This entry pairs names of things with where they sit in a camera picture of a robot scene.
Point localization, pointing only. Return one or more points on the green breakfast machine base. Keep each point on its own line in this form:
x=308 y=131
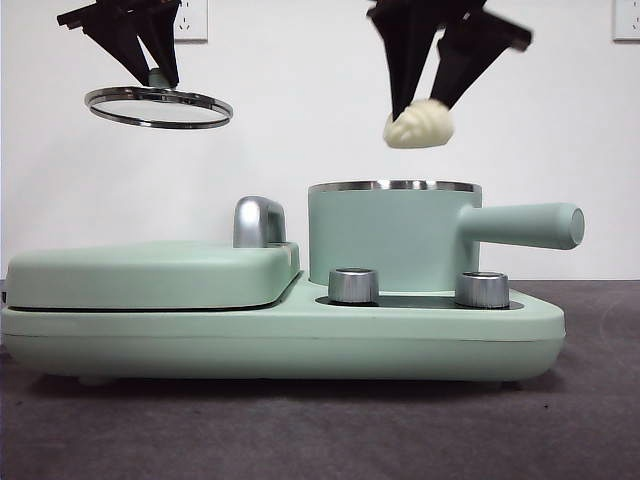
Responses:
x=300 y=340

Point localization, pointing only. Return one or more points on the green hinged griddle lid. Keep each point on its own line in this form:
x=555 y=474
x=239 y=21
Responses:
x=150 y=275

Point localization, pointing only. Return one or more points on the silver control knob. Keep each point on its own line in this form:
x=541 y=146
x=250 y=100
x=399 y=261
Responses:
x=352 y=287
x=481 y=290

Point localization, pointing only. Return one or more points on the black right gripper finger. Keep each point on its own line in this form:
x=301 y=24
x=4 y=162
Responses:
x=407 y=55
x=465 y=60

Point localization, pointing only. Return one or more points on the white wall power outlet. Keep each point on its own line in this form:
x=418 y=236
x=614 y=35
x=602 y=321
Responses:
x=627 y=20
x=192 y=22

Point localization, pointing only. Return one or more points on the glass pot lid green knob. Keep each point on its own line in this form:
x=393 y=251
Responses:
x=157 y=107

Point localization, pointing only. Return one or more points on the swirled white steamed bun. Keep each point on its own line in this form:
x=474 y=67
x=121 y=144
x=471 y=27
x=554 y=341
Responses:
x=420 y=130

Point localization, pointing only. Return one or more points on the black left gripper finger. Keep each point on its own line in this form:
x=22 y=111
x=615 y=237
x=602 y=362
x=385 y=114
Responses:
x=165 y=45
x=120 y=40

